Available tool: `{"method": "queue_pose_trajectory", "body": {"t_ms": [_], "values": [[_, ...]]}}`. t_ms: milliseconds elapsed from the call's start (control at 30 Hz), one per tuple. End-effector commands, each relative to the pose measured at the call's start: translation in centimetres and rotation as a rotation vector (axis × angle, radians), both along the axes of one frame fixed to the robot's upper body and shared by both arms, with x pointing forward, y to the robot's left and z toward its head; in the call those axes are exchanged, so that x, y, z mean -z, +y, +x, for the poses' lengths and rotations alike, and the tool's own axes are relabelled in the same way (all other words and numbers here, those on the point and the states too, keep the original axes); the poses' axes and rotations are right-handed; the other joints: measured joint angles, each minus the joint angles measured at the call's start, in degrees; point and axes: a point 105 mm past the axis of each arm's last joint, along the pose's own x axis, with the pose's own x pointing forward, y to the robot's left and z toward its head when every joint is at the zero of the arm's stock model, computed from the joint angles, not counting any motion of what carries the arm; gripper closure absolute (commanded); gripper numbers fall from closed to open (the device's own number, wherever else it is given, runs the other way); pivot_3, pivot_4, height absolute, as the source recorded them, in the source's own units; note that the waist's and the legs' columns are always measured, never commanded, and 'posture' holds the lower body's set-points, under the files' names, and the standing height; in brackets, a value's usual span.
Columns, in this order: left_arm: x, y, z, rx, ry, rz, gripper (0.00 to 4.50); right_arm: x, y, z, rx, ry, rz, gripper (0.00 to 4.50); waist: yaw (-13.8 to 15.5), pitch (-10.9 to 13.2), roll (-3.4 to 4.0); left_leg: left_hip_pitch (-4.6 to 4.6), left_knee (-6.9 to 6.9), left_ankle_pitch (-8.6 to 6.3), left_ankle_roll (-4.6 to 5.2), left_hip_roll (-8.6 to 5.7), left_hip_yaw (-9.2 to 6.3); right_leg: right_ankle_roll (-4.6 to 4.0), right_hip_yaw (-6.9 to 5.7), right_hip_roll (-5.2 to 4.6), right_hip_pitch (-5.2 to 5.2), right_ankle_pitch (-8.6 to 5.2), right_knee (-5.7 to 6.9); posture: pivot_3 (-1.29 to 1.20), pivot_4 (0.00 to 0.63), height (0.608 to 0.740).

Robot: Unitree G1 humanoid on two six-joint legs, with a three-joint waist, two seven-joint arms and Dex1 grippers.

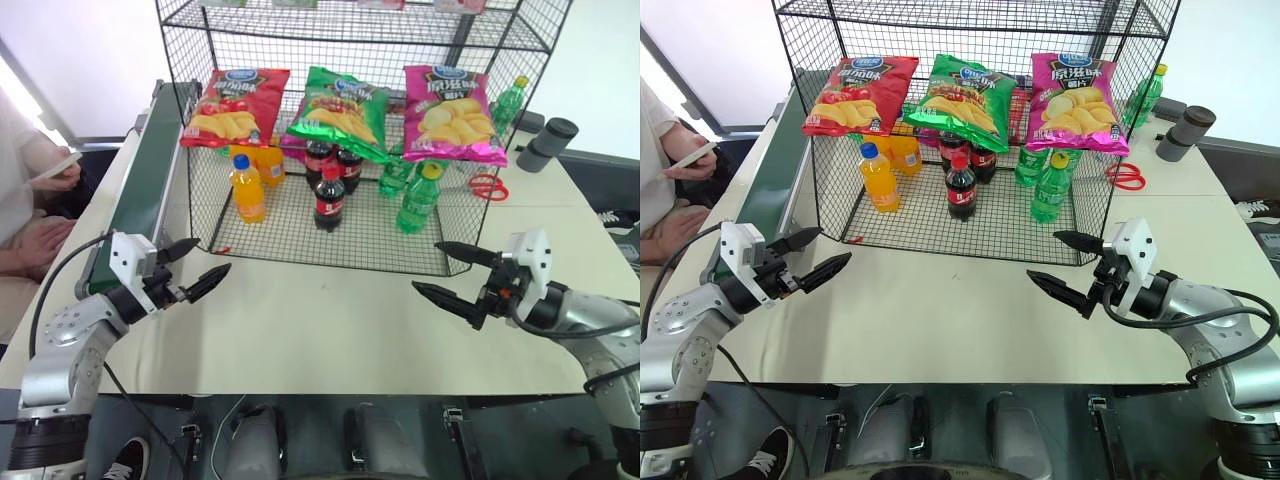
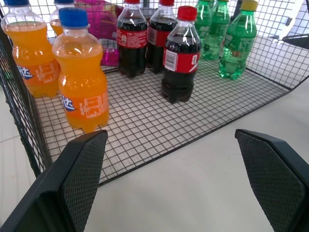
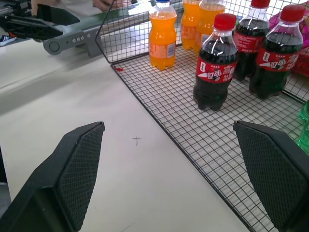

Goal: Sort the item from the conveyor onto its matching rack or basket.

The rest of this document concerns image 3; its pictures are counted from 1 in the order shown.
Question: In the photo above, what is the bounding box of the person's bare hand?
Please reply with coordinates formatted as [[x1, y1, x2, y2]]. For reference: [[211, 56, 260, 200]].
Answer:
[[92, 0, 114, 11]]

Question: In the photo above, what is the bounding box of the blue white shoe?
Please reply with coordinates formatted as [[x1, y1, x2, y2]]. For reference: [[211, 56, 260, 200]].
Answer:
[[0, 34, 18, 47]]

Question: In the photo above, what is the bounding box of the pink red snack bag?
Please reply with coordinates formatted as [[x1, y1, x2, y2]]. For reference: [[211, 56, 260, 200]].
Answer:
[[268, 9, 309, 76]]

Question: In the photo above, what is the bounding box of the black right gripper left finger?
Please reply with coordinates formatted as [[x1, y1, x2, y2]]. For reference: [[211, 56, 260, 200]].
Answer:
[[0, 121, 105, 232]]

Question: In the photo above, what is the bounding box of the black wire mesh basket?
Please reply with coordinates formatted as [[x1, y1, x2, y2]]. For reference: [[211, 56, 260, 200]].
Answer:
[[95, 0, 309, 232]]

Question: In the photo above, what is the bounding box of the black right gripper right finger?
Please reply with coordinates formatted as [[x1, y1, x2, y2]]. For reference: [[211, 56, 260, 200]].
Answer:
[[233, 120, 309, 232]]

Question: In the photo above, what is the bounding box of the green soda bottle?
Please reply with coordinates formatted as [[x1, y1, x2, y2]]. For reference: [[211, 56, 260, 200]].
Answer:
[[295, 120, 309, 156], [298, 100, 309, 122]]

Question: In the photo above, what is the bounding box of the cola bottle red cap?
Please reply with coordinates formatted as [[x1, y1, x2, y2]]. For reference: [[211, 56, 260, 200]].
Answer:
[[248, 4, 307, 100], [193, 13, 239, 112], [232, 0, 271, 82]]

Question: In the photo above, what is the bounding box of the orange soda bottle blue cap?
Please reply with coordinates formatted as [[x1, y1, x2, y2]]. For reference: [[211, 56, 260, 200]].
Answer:
[[148, 0, 178, 72]]

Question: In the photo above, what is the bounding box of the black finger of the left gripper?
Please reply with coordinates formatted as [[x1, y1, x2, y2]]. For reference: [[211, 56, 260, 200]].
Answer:
[[4, 15, 61, 40], [36, 4, 81, 25]]

